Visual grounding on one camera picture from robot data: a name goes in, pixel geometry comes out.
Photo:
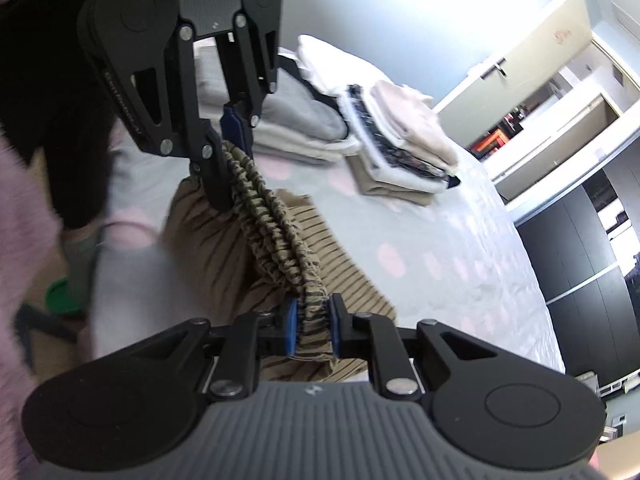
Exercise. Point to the person's pink fuzzy robe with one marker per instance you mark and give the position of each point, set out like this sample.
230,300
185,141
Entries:
25,235

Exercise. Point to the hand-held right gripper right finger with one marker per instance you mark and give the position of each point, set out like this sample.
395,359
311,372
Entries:
334,327

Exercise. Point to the black sliding wardrobe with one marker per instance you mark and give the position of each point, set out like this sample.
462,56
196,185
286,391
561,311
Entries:
575,260

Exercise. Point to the beige folded towel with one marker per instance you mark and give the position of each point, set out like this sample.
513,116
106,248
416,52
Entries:
380,190

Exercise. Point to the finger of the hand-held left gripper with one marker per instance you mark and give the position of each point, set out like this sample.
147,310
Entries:
215,180
232,127

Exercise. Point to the navy folded garment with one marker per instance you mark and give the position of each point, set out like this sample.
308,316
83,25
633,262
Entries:
452,181

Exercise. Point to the cream folded garment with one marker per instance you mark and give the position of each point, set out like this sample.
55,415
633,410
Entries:
420,125

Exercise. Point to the beige door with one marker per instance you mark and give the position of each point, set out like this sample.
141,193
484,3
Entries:
540,45

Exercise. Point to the white folded garment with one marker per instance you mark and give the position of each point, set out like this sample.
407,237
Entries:
340,60

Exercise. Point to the light grey folded garment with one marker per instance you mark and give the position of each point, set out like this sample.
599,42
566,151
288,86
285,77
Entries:
410,180

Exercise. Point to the cluttered shelf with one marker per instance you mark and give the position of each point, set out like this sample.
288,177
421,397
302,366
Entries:
492,140

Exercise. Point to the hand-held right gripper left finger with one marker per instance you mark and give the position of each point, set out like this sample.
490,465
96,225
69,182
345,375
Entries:
288,327

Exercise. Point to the dark floral folded garment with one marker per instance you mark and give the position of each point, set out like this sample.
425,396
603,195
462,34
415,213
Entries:
380,147

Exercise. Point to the white door frame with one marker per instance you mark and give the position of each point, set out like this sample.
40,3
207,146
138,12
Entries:
560,175

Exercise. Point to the person's dark clothing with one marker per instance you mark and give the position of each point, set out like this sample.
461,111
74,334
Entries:
50,85

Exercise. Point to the brown striped pants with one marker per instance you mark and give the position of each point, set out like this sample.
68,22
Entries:
280,240

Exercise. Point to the polka dot bed sheet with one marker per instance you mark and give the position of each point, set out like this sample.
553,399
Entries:
450,260

